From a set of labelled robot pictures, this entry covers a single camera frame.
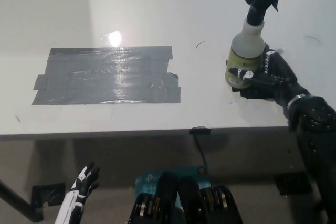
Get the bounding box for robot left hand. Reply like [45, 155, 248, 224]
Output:
[69, 162, 101, 204]

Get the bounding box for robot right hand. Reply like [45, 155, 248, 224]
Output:
[228, 42, 312, 109]

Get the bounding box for spray bottle with green label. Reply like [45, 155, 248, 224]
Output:
[224, 0, 288, 89]

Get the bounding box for robot body black and teal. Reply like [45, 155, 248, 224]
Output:
[127, 165, 244, 224]

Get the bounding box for black tape square patch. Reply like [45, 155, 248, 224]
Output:
[224, 60, 278, 102]

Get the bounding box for black floor tape patch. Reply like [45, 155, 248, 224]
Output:
[274, 171, 313, 196]
[31, 182, 66, 207]

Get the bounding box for black table leg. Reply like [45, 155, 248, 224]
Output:
[0, 180, 44, 222]

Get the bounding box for small black tape strip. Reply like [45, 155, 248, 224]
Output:
[188, 126, 212, 134]

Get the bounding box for thin black cable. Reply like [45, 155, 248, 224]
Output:
[193, 133, 207, 166]

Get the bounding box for grey duct tape patch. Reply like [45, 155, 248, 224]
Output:
[31, 46, 182, 106]

